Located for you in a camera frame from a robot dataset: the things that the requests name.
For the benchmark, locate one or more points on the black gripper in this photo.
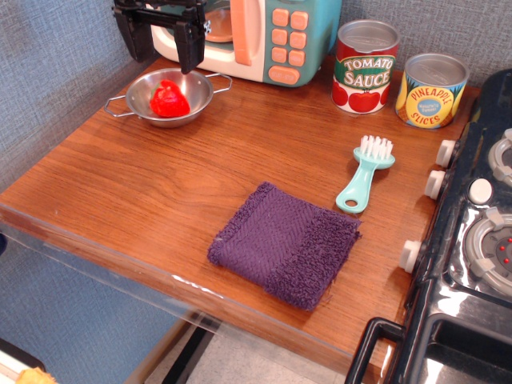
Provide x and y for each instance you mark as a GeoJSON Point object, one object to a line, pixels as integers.
{"type": "Point", "coordinates": [133, 19]}

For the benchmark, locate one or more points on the red toy strawberry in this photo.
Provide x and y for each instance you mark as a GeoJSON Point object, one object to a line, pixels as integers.
{"type": "Point", "coordinates": [168, 101]}

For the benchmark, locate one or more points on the teal and peach toy microwave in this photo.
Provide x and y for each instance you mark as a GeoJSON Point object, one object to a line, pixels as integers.
{"type": "Point", "coordinates": [282, 43]}

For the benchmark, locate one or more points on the tomato sauce can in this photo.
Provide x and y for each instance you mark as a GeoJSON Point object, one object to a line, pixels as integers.
{"type": "Point", "coordinates": [364, 64]}

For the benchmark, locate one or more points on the teal scrub brush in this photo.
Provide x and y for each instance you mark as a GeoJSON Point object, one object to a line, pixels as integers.
{"type": "Point", "coordinates": [374, 153]}

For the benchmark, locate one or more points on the purple knitted cloth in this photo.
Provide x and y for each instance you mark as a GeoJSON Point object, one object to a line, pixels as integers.
{"type": "Point", "coordinates": [291, 248]}

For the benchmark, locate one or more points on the pineapple slices can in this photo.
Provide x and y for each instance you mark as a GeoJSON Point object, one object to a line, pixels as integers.
{"type": "Point", "coordinates": [431, 89]}

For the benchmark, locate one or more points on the white stove knob upper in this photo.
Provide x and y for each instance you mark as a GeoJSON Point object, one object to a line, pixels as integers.
{"type": "Point", "coordinates": [445, 152]}

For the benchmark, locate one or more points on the white stove knob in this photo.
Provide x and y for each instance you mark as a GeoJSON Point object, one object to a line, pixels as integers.
{"type": "Point", "coordinates": [445, 152]}
{"type": "Point", "coordinates": [409, 255]}
{"type": "Point", "coordinates": [434, 184]}

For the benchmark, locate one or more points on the white stove knob middle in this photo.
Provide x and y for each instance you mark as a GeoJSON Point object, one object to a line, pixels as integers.
{"type": "Point", "coordinates": [434, 184]}

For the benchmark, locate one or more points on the white stove knob lower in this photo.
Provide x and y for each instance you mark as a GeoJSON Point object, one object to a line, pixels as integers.
{"type": "Point", "coordinates": [409, 255]}

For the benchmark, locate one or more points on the white round stove button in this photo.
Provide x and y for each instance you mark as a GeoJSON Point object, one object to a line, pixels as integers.
{"type": "Point", "coordinates": [480, 191]}

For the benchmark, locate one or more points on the grey rear stove burner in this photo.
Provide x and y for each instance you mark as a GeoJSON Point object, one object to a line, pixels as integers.
{"type": "Point", "coordinates": [500, 170]}

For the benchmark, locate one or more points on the grey stove burner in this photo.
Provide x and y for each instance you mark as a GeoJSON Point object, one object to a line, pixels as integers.
{"type": "Point", "coordinates": [487, 248]}
{"type": "Point", "coordinates": [500, 170]}

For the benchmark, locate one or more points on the yellow object at corner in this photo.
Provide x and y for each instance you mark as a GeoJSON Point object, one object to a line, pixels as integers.
{"type": "Point", "coordinates": [35, 376]}

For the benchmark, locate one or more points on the grey front stove burner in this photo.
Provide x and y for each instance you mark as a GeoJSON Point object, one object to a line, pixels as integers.
{"type": "Point", "coordinates": [487, 248]}

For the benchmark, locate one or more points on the black toy stove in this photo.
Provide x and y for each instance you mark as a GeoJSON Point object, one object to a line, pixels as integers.
{"type": "Point", "coordinates": [457, 328]}

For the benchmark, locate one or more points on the metal bowl with wire handles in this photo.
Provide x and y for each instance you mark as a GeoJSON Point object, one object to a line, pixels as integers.
{"type": "Point", "coordinates": [199, 89]}

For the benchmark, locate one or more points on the black oven door handle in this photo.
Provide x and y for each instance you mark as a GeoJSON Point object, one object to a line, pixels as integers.
{"type": "Point", "coordinates": [376, 328]}

